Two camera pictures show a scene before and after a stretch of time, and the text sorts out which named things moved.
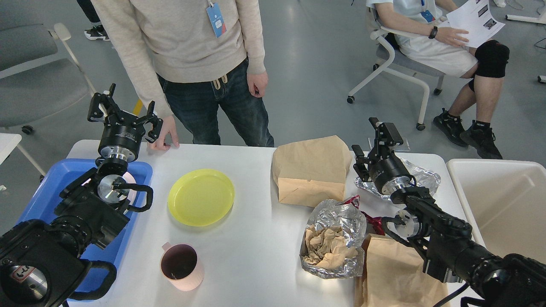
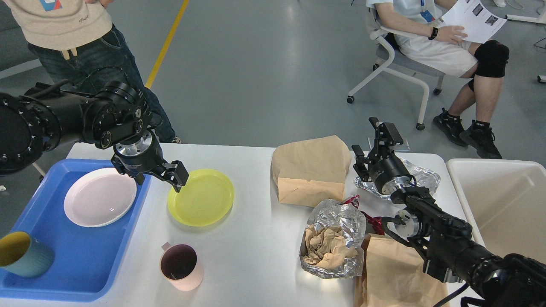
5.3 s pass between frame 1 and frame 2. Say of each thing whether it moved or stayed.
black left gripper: moved
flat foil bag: stayed
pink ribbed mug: stayed
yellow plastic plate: stayed
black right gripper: stayed
